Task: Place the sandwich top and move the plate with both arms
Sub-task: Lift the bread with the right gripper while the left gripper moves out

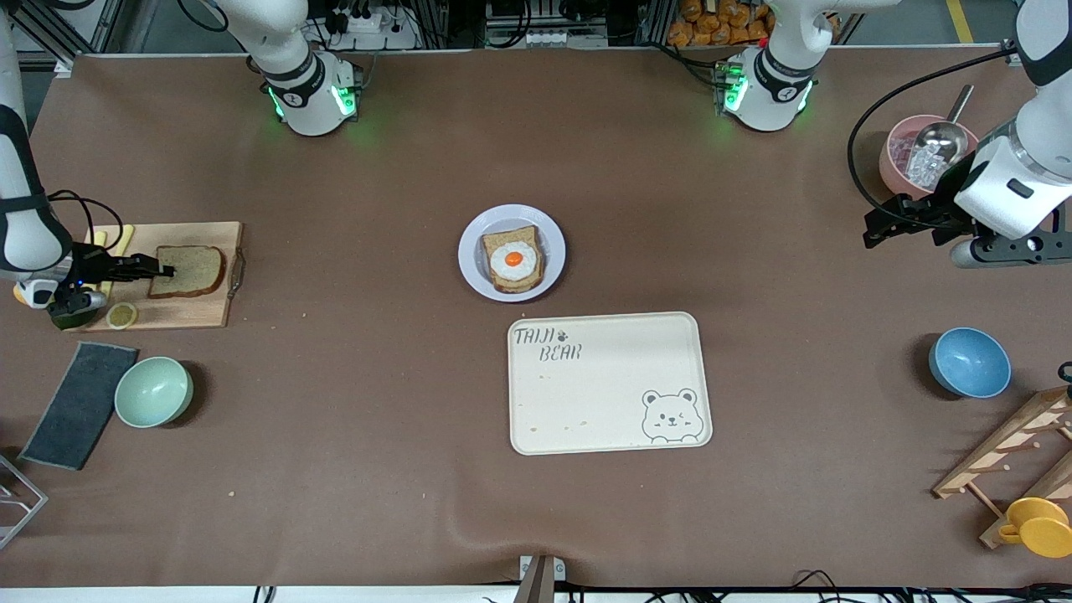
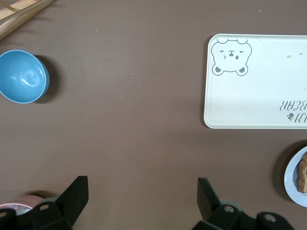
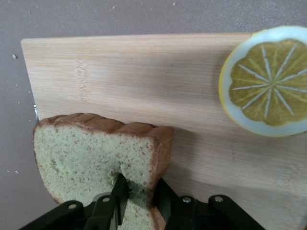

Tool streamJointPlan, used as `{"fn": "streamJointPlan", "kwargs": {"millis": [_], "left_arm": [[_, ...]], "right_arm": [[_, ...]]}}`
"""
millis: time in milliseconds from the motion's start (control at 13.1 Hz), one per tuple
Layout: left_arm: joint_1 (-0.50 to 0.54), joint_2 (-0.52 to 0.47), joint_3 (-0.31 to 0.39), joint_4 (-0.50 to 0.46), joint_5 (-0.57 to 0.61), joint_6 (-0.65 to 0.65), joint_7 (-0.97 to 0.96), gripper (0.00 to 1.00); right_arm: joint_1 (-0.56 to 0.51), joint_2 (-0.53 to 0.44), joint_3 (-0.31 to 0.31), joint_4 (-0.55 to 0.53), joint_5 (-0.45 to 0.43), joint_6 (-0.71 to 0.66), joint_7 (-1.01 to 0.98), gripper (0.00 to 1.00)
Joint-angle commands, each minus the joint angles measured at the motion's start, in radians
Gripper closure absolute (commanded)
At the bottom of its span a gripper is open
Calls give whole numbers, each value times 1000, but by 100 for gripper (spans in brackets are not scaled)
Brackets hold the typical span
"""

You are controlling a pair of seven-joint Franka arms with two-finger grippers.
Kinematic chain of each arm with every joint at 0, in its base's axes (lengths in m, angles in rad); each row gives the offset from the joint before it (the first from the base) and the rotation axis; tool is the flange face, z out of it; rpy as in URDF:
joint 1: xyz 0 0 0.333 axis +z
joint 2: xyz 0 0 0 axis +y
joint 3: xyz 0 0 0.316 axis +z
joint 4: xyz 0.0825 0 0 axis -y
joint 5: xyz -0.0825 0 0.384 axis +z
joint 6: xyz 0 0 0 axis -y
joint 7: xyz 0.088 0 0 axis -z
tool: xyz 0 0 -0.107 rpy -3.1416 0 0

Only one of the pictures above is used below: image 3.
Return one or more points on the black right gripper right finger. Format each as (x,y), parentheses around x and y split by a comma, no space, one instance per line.
(187,213)

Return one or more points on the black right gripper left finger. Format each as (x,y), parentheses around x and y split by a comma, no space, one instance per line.
(121,194)

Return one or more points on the brown bread slice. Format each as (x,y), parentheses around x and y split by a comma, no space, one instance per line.
(84,155)

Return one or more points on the wooden cutting board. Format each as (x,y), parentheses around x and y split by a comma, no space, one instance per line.
(144,83)

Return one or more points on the lemon slice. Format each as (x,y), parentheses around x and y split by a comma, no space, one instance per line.
(268,86)

